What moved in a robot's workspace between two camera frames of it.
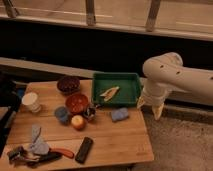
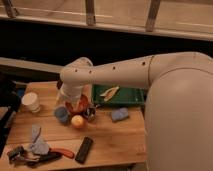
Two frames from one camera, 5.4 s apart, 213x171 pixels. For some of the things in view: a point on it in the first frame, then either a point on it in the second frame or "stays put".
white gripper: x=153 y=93 → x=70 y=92
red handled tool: x=64 y=152 stays put
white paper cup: x=29 y=102 stays put
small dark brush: x=16 y=154 stays put
